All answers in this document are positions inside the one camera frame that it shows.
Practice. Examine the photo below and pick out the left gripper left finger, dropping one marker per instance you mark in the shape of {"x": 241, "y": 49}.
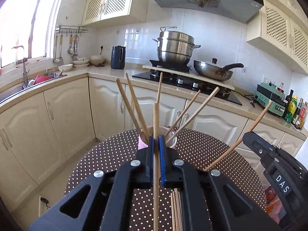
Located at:
{"x": 103, "y": 200}

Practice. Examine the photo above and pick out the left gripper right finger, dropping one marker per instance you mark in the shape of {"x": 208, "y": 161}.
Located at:
{"x": 209, "y": 200}

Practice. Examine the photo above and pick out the wooden chopstick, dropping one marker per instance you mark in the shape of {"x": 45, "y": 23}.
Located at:
{"x": 205, "y": 103}
{"x": 229, "y": 150}
{"x": 156, "y": 167}
{"x": 138, "y": 110}
{"x": 159, "y": 88}
{"x": 130, "y": 110}

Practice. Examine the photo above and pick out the kitchen window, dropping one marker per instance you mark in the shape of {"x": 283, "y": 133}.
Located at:
{"x": 24, "y": 29}

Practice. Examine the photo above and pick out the orange snack bag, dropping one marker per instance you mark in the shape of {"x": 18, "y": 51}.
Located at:
{"x": 273, "y": 204}

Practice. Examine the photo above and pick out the brown polka dot tablecloth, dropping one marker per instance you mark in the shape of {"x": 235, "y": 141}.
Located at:
{"x": 195, "y": 147}

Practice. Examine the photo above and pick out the green oil bottle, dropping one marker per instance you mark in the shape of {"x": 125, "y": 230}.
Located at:
{"x": 291, "y": 109}

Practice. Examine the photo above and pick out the pink cylindrical utensil holder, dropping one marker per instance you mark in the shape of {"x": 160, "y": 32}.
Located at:
{"x": 162, "y": 130}

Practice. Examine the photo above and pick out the green countertop appliance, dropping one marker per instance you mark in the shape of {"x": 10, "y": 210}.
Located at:
{"x": 265, "y": 93}

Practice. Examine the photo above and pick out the black gas stove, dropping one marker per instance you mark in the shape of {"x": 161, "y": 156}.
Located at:
{"x": 186, "y": 77}

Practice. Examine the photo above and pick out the white bowl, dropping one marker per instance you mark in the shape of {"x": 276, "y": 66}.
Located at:
{"x": 65, "y": 68}

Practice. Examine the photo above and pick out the black electric kettle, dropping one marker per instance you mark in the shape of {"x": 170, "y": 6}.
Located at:
{"x": 118, "y": 54}

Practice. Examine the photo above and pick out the chrome sink faucet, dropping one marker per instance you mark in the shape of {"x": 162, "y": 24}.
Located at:
{"x": 22, "y": 63}

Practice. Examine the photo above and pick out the steel stacked steamer pot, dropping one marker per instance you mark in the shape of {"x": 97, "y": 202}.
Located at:
{"x": 174, "y": 46}

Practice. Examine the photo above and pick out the steel wok black handle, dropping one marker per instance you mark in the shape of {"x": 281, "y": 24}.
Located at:
{"x": 213, "y": 71}

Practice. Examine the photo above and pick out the wall utensil rack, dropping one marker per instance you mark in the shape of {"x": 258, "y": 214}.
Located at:
{"x": 62, "y": 29}

